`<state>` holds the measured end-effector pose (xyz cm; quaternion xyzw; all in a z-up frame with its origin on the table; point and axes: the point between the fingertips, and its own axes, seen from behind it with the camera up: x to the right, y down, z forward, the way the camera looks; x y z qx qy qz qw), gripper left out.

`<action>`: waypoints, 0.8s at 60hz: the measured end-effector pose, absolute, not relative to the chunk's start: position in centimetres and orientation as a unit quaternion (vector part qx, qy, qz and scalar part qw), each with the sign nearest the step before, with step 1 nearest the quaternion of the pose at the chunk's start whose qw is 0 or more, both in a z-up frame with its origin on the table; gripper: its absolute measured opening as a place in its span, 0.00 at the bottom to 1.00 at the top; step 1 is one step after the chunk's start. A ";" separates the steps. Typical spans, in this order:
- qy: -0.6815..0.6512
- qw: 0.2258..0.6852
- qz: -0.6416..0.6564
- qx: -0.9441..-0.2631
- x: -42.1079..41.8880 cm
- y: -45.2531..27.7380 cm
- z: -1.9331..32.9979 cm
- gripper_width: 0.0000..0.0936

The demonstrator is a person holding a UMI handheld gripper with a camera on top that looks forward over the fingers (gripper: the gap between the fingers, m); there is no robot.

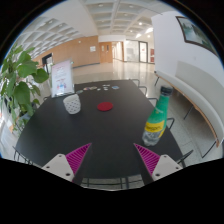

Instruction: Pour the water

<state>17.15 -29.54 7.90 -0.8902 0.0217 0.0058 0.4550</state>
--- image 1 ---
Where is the black-framed glass door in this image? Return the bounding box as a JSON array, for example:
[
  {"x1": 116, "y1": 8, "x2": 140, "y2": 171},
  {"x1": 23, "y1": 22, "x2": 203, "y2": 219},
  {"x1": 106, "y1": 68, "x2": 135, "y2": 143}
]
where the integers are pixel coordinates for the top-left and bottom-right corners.
[{"x1": 138, "y1": 40, "x2": 149, "y2": 64}]

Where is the flat round red coaster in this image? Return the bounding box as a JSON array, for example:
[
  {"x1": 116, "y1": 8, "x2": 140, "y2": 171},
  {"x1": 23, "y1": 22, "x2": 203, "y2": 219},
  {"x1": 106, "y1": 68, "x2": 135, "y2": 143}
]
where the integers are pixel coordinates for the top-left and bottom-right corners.
[{"x1": 96, "y1": 101, "x2": 114, "y2": 112}]

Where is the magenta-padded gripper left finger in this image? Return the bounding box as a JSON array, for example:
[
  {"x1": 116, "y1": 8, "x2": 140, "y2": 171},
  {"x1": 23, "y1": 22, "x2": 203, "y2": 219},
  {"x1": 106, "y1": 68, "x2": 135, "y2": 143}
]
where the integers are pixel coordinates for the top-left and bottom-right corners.
[{"x1": 41, "y1": 143, "x2": 94, "y2": 187}]

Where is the framed landscape painting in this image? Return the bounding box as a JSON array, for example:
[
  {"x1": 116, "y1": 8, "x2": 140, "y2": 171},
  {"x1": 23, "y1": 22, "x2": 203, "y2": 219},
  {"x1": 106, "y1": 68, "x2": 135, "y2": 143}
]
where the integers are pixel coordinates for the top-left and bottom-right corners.
[{"x1": 175, "y1": 15, "x2": 219, "y2": 57}]

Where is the clear acrylic sign stand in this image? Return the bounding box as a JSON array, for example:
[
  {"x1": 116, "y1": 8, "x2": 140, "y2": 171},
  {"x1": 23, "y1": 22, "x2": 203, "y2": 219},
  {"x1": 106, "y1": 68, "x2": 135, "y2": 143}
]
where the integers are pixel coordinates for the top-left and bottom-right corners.
[{"x1": 49, "y1": 59, "x2": 76, "y2": 99}]

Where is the group of ceiling lights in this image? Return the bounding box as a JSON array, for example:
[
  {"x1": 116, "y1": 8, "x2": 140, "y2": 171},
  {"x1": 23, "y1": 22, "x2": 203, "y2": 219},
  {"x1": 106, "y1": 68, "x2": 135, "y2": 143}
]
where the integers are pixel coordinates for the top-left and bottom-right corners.
[{"x1": 48, "y1": 3, "x2": 154, "y2": 39}]

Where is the green leafy potted plant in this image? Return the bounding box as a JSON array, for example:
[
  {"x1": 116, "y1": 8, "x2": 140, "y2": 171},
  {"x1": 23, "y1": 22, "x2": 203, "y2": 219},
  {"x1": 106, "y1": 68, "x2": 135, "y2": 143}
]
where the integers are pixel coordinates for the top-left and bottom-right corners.
[{"x1": 0, "y1": 44, "x2": 50, "y2": 134}]

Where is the white dotted mug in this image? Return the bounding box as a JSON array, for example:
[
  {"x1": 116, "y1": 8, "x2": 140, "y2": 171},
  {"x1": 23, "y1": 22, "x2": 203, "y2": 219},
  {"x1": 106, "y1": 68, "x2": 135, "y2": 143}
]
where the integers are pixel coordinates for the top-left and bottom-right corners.
[{"x1": 62, "y1": 93, "x2": 82, "y2": 115}]

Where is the green plastic drink bottle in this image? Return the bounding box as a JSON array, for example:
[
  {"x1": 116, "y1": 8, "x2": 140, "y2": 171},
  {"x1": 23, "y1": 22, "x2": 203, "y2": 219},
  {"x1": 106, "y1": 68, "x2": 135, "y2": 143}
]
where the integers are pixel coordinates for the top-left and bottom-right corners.
[{"x1": 142, "y1": 85, "x2": 174, "y2": 147}]

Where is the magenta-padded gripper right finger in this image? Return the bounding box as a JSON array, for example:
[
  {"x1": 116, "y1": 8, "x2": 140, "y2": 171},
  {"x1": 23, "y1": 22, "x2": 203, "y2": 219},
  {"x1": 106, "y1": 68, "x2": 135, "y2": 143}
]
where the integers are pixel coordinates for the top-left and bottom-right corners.
[{"x1": 133, "y1": 143, "x2": 184, "y2": 185}]

